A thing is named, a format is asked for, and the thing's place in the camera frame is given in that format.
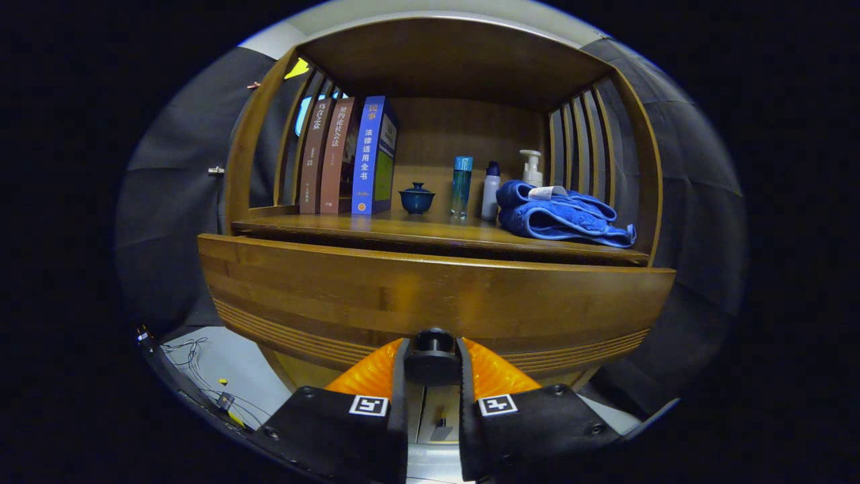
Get white bottle dark cap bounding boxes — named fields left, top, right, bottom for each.
left=481, top=161, right=502, bottom=221

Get black backdrop cloth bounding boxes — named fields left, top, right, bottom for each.
left=114, top=37, right=748, bottom=417

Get thin floor cables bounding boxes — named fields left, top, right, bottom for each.
left=160, top=337, right=271, bottom=431

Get black drawer knob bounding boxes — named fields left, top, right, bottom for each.
left=405, top=327, right=463, bottom=385

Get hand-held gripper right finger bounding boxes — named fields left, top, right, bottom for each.
left=457, top=337, right=622, bottom=482

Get blue lidded teacup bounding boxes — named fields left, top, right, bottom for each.
left=398, top=182, right=435, bottom=215

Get white pump bottle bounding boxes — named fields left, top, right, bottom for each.
left=519, top=149, right=544, bottom=188

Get wooden cabinet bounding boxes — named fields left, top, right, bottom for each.
left=222, top=17, right=664, bottom=444

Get dark brown book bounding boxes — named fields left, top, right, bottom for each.
left=299, top=99, right=333, bottom=214

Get teal glass bottle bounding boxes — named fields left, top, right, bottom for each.
left=451, top=157, right=474, bottom=218

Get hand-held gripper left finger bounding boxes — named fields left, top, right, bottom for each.
left=249, top=338, right=409, bottom=484

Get wooden drawer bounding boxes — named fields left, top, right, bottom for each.
left=197, top=233, right=676, bottom=391

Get blue book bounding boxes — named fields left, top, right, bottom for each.
left=351, top=95, right=398, bottom=216

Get reddish brown book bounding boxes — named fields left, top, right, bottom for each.
left=320, top=97, right=357, bottom=214

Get wooden countertop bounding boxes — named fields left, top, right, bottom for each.
left=232, top=208, right=651, bottom=266

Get blue towel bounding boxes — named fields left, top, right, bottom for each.
left=496, top=179, right=638, bottom=249

